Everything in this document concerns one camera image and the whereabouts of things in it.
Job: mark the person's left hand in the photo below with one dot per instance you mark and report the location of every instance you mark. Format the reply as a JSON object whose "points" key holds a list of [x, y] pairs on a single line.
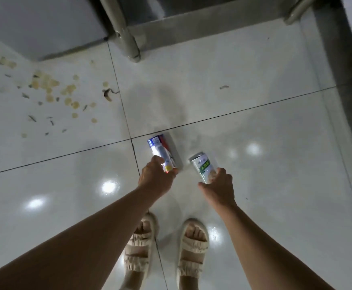
{"points": [[153, 179]]}

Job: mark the person's foot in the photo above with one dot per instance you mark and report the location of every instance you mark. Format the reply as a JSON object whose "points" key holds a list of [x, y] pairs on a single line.
{"points": [[194, 231], [142, 228]]}

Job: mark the stainless steel table frame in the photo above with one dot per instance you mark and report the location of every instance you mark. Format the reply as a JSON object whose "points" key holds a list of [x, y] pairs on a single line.
{"points": [[127, 36]]}

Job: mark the white cabinet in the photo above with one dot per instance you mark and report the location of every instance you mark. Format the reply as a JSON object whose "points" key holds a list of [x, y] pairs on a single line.
{"points": [[43, 24]]}

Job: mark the green and white drink can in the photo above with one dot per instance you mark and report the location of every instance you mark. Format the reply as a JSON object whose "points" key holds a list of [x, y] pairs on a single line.
{"points": [[202, 166]]}

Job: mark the scattered vegetable peel scraps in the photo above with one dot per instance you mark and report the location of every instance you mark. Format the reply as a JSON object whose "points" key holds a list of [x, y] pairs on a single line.
{"points": [[50, 84]]}

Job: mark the brown curled peel scrap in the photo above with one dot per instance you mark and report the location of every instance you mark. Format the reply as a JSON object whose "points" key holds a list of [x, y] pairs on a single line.
{"points": [[108, 94]]}

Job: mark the person's left forearm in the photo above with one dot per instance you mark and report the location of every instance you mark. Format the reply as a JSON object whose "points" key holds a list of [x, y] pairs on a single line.
{"points": [[82, 241]]}

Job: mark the person's left foot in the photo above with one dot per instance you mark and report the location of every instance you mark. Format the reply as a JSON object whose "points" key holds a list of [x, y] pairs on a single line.
{"points": [[142, 228]]}

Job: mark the person's right forearm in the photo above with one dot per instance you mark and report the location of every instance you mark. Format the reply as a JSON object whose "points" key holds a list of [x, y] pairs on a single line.
{"points": [[269, 250]]}

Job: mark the person's right thumb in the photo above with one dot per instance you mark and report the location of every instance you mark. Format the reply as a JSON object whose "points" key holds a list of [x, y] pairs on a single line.
{"points": [[203, 186]]}

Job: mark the person's left thumb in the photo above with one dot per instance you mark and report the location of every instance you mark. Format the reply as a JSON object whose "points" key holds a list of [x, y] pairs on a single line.
{"points": [[171, 174]]}

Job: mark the person's right foot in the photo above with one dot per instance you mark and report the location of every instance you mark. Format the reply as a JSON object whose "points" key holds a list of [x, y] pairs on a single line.
{"points": [[194, 231]]}

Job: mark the person's right hand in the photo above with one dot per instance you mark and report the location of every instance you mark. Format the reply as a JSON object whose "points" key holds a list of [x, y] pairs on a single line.
{"points": [[221, 190]]}

